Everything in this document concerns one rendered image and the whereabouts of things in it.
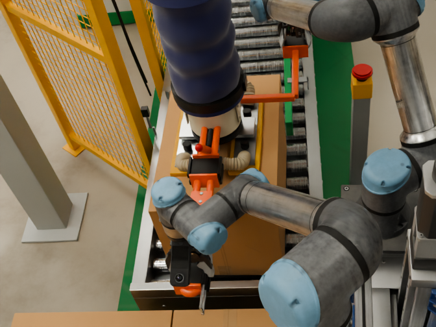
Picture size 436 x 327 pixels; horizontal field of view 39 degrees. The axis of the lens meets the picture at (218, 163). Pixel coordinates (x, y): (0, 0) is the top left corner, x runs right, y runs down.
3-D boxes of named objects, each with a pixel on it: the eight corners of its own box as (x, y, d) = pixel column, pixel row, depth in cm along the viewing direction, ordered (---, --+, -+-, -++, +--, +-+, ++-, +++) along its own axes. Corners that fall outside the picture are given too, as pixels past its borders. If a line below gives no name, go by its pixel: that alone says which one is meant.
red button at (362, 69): (350, 71, 215) (351, 63, 212) (371, 70, 214) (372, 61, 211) (352, 85, 211) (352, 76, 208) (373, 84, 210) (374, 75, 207)
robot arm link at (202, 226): (239, 211, 128) (206, 183, 134) (198, 244, 124) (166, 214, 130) (243, 232, 134) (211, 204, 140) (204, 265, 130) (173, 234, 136)
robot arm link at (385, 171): (351, 189, 166) (352, 157, 156) (392, 169, 169) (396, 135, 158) (378, 220, 159) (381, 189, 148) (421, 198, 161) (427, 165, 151)
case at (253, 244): (191, 149, 259) (172, 79, 228) (286, 146, 252) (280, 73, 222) (172, 275, 221) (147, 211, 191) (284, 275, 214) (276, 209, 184)
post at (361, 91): (346, 229, 291) (351, 72, 215) (361, 228, 290) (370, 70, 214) (348, 241, 287) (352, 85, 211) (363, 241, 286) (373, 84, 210)
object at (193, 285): (180, 266, 164) (176, 256, 161) (207, 266, 163) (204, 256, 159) (176, 294, 159) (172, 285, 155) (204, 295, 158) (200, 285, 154)
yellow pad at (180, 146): (183, 102, 220) (180, 92, 216) (210, 101, 218) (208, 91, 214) (170, 177, 198) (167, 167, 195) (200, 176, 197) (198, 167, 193)
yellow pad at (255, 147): (235, 100, 217) (233, 90, 213) (264, 99, 215) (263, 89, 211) (228, 176, 195) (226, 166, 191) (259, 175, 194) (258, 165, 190)
